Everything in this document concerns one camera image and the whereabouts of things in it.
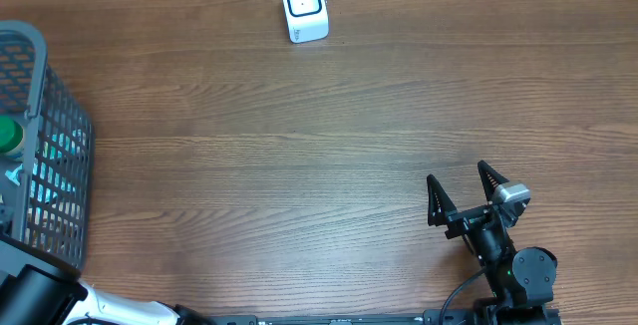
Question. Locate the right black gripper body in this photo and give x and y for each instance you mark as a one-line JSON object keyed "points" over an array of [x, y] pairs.
{"points": [[489, 236]]}

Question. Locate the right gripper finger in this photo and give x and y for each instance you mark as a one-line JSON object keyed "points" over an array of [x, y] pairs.
{"points": [[440, 206], [492, 182]]}

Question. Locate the teal snack packet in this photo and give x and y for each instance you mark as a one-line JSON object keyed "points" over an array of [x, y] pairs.
{"points": [[56, 173]]}

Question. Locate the green lid jar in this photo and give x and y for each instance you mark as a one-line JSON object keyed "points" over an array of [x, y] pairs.
{"points": [[12, 139]]}

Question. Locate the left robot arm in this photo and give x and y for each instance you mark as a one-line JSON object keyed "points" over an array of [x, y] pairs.
{"points": [[39, 288]]}

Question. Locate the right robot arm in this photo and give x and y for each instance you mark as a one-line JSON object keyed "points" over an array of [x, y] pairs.
{"points": [[520, 281]]}

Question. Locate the white barcode scanner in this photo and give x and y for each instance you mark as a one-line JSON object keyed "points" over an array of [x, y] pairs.
{"points": [[307, 20]]}

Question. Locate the grey plastic mesh basket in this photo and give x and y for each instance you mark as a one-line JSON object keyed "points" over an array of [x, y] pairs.
{"points": [[33, 95]]}

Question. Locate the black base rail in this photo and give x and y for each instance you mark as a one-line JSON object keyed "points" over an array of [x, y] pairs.
{"points": [[339, 320]]}

